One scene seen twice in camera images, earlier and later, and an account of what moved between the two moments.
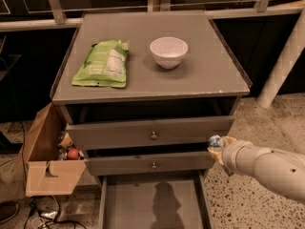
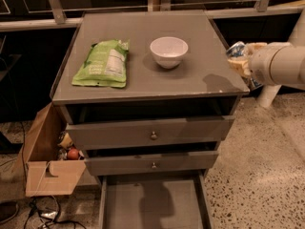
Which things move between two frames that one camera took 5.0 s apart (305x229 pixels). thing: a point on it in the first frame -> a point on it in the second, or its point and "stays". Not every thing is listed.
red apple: x=72 y=154 stays
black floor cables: x=47 y=209 stays
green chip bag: x=105 y=65 stays
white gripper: x=231 y=156 -> x=259 y=64
